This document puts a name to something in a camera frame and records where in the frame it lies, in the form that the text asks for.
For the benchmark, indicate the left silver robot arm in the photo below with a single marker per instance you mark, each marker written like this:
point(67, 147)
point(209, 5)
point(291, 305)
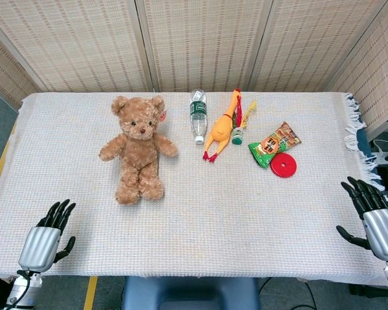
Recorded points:
point(17, 290)

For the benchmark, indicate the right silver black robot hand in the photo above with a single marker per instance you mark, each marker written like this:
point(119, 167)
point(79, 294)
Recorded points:
point(383, 229)

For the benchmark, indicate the woven bamboo screen panel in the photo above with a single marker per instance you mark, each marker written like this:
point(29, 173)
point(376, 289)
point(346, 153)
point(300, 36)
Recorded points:
point(77, 42)
point(310, 42)
point(203, 42)
point(375, 64)
point(3, 71)

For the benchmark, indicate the yellow rubber chicken toy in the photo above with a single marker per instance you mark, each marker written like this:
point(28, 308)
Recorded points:
point(220, 129)

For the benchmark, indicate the white waffle-weave tablecloth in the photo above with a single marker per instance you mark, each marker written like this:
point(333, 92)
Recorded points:
point(197, 219)

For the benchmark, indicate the green orange snack bag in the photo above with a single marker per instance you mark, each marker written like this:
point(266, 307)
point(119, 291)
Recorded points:
point(271, 145)

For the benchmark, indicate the clear plastic water bottle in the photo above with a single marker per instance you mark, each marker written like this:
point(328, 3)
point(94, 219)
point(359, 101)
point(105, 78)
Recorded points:
point(198, 119)

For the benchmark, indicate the green-base feather shuttlecock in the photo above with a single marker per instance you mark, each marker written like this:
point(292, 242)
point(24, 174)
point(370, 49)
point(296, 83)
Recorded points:
point(237, 135)

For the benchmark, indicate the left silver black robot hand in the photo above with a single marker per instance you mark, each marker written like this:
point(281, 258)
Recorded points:
point(40, 245)

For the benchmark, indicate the white plastic frame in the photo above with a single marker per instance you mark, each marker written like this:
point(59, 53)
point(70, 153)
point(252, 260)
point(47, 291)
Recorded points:
point(386, 155)

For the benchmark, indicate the red round disc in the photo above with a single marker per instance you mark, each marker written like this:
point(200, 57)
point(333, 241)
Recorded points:
point(284, 165)

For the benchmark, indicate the brown teddy bear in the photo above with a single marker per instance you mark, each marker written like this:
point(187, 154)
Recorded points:
point(138, 151)

